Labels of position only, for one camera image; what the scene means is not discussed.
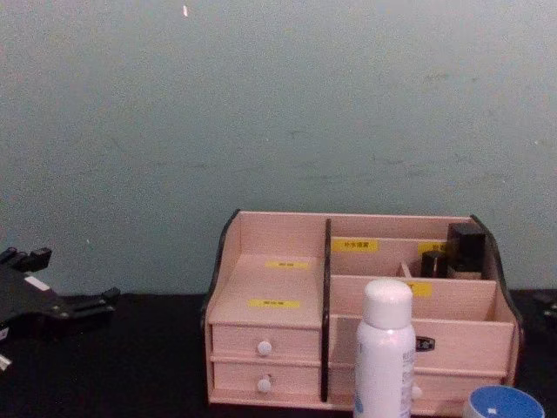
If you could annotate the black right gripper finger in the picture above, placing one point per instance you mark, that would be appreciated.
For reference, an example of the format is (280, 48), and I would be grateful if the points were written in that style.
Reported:
(547, 302)

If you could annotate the small wooden drawer, white knob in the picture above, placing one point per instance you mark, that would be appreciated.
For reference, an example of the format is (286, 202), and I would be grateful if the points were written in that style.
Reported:
(287, 378)
(283, 341)

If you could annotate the tall black square bottle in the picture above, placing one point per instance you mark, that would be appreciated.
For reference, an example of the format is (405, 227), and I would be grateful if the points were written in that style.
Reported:
(467, 248)

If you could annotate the short black bottle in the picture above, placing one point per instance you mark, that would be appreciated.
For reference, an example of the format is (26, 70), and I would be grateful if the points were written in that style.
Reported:
(433, 265)

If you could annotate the black table cloth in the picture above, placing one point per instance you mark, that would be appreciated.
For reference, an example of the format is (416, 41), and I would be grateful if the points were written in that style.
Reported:
(130, 370)

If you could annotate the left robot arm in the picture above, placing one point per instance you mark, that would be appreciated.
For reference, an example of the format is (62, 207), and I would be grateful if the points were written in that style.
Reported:
(3, 361)

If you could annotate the white spray bottle with cap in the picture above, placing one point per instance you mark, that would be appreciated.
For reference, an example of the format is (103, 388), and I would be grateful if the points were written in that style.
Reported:
(383, 348)

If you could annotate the pale wooden desk organizer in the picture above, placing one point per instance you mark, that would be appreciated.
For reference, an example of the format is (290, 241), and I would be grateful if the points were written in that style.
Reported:
(278, 283)

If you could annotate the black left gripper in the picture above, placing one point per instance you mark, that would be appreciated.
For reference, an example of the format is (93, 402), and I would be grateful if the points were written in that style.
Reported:
(19, 300)

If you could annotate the wide wooden drawer, white knob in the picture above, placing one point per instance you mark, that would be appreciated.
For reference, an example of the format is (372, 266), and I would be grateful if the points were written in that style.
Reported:
(461, 385)

